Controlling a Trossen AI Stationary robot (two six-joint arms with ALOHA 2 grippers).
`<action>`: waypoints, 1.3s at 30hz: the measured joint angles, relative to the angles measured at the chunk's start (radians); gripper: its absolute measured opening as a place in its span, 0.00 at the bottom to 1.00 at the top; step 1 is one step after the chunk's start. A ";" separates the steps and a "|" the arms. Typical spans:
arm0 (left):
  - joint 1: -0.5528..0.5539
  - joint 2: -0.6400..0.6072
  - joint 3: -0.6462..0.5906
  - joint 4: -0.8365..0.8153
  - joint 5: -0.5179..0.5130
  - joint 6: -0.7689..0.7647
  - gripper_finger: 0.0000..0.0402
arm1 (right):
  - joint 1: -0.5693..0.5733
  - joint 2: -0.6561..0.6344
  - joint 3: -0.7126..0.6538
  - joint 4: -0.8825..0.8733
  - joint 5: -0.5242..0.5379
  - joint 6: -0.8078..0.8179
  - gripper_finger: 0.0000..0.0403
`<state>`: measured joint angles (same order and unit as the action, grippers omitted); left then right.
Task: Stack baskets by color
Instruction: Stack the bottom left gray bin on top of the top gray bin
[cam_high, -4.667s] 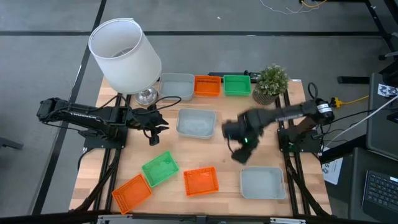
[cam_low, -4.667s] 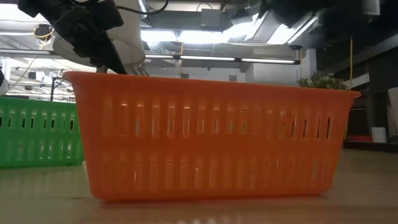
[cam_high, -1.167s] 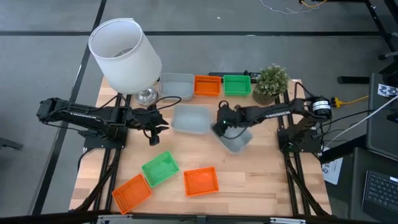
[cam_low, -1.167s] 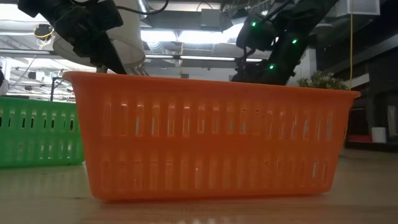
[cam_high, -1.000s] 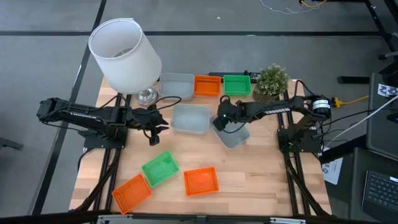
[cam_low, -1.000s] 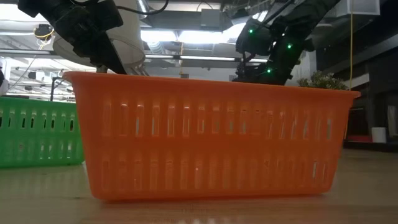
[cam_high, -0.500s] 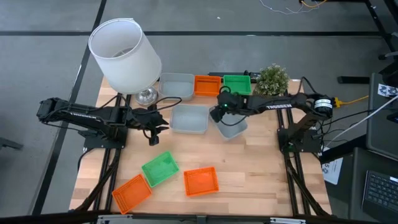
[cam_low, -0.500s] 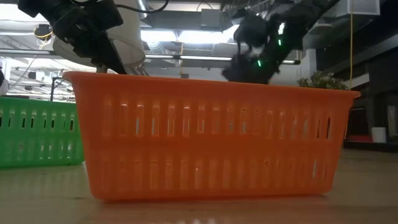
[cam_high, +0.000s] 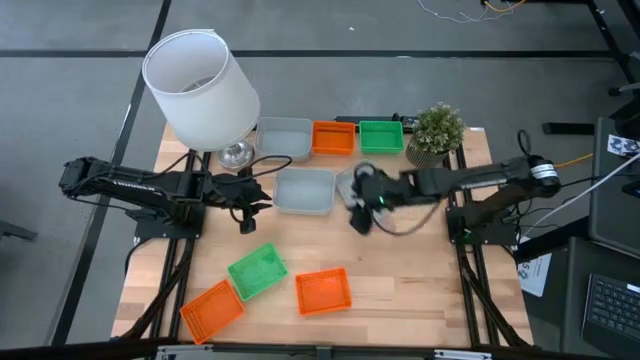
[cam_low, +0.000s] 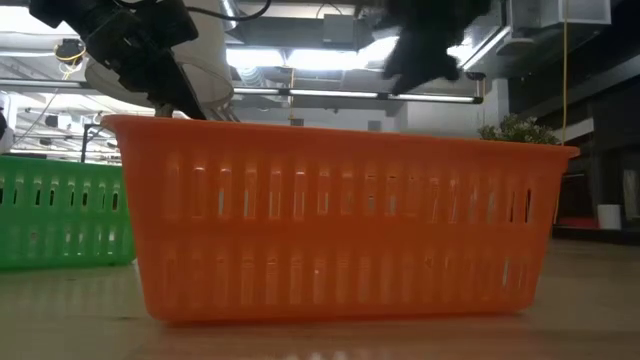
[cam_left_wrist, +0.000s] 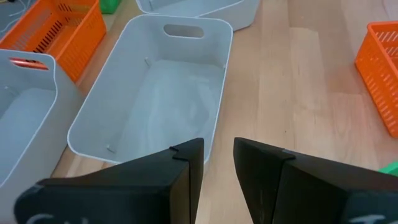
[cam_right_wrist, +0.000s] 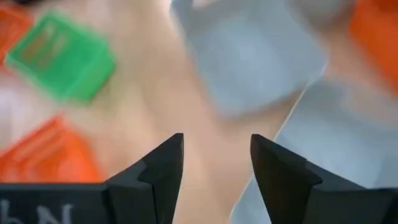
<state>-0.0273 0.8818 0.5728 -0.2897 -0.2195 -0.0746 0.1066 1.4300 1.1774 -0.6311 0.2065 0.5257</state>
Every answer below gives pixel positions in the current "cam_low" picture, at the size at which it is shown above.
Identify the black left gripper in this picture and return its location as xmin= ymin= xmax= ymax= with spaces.
xmin=28 ymin=0 xmax=208 ymax=122

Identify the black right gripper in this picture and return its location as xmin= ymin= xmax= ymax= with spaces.
xmin=381 ymin=0 xmax=494 ymax=97

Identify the white shade table lamp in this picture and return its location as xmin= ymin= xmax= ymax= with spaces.
xmin=83 ymin=0 xmax=242 ymax=124

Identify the long ceiling tube light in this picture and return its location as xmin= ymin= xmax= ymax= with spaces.
xmin=231 ymin=86 xmax=485 ymax=106

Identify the potted green plant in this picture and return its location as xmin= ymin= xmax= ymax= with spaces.
xmin=476 ymin=113 xmax=563 ymax=147

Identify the green slotted plastic basket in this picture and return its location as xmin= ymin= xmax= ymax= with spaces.
xmin=0 ymin=154 xmax=137 ymax=273

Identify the orange slotted plastic basket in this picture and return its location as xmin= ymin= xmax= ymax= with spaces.
xmin=101 ymin=113 xmax=581 ymax=326

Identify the white waste bin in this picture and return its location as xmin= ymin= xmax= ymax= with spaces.
xmin=596 ymin=203 xmax=623 ymax=232

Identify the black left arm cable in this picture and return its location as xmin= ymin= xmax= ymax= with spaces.
xmin=183 ymin=0 xmax=274 ymax=23

